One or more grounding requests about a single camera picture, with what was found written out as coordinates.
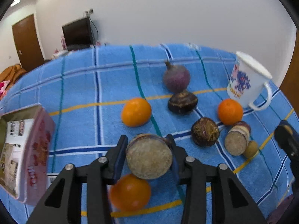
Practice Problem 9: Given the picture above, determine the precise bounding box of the blue plaid towel cloth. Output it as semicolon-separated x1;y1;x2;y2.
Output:
1;44;298;216

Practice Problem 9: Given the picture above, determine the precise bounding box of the brown wooden door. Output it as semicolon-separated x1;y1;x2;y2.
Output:
12;14;45;72

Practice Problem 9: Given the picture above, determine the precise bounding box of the dark brown flat bulb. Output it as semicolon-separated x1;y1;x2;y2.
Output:
168;90;198;114

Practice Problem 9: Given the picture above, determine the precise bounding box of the black flat television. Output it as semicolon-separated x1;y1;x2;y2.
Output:
62;17;94;51

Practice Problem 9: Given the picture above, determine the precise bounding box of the dark brown rough bulb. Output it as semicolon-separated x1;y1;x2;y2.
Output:
191;117;220;148

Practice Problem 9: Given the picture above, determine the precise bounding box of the white wall power socket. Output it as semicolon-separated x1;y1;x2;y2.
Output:
85;9;93;17

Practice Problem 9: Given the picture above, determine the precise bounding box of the black tv power cable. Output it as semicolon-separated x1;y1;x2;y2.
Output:
88;16;99;45

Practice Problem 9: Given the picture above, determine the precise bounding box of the white printed enamel mug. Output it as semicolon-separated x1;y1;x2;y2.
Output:
227;51;273;111

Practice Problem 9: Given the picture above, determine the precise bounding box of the pink tin storage box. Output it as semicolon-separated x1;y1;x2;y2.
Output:
1;104;55;205

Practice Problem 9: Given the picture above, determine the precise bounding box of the pink floral cushion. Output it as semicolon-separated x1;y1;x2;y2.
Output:
0;80;10;100

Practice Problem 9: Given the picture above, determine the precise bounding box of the cut purple taro piece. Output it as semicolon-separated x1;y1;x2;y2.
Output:
224;121;251;156

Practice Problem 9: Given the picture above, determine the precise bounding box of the ceiling light fixture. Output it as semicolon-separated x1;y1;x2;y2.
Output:
10;0;21;7

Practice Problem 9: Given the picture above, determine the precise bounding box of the purple round turnip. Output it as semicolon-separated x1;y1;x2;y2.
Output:
163;61;191;93

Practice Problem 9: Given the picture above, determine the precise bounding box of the orange brown sofa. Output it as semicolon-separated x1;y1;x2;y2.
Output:
0;64;27;84

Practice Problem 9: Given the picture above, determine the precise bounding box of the cut taro half large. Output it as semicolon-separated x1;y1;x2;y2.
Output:
126;133;173;180

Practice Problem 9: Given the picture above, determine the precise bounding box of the orange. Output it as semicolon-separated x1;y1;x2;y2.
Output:
121;98;152;127
217;99;243;125
108;173;151;211

